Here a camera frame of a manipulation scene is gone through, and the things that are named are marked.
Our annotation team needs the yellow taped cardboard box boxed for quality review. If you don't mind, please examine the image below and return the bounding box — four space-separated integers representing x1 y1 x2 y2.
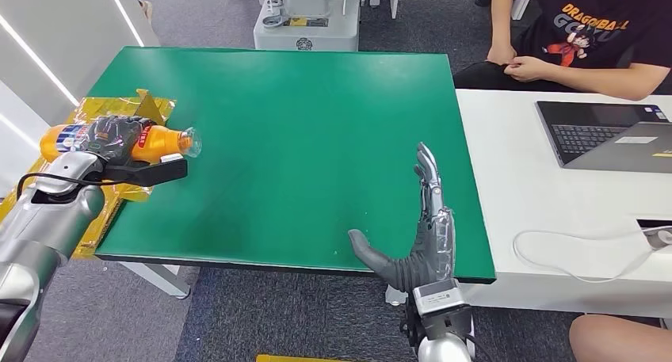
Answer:
0 89 177 260

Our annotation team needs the yellow flat item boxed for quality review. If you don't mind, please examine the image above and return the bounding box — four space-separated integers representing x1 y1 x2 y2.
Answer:
256 354 337 362

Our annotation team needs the white table leg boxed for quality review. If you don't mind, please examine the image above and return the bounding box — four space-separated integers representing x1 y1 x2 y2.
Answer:
384 283 408 307
119 261 191 300

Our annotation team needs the pale grey machine pedestal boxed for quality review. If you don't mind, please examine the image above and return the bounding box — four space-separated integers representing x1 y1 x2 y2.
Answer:
253 0 362 52

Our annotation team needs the person's knee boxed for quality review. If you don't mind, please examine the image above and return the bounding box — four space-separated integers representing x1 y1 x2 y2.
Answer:
568 314 672 362

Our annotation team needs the orange plastic bottle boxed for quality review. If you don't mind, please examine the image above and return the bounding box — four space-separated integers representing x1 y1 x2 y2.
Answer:
39 123 202 164

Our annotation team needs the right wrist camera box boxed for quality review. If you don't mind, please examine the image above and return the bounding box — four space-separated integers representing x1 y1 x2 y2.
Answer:
411 278 474 342

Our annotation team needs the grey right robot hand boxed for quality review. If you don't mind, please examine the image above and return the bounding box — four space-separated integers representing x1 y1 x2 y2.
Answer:
347 141 456 293

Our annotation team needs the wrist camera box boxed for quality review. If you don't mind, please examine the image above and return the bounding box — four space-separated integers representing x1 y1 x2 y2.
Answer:
411 278 474 342
86 153 189 189

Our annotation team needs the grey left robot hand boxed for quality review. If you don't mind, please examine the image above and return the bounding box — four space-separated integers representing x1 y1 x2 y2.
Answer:
78 115 156 166

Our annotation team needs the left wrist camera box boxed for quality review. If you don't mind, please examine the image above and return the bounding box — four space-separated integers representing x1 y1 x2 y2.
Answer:
86 153 189 189

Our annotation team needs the white cable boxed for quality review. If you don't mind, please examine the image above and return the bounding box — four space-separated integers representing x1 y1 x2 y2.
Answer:
511 229 672 284

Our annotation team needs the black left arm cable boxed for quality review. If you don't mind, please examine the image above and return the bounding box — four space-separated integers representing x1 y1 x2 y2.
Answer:
15 172 106 200

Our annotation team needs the seated person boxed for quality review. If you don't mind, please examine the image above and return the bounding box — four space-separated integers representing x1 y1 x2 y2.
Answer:
452 0 672 102

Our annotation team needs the dark grey laptop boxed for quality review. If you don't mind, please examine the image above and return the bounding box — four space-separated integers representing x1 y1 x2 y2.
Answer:
535 101 672 174

